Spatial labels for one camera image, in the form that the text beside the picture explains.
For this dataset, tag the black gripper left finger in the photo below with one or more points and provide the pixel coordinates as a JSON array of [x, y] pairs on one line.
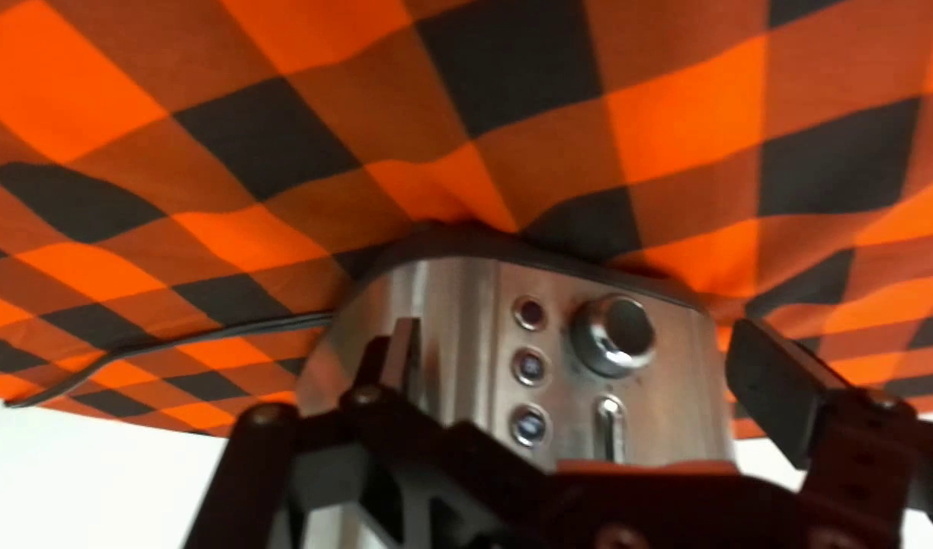
[[285, 468]]

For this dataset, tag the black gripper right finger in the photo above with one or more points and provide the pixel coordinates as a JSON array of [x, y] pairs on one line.
[[792, 396]]

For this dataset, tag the silver two-slot toaster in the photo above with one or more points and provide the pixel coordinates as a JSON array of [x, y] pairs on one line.
[[469, 344]]

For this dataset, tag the orange black checkered tablecloth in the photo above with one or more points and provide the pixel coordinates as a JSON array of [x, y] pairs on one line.
[[469, 132]]

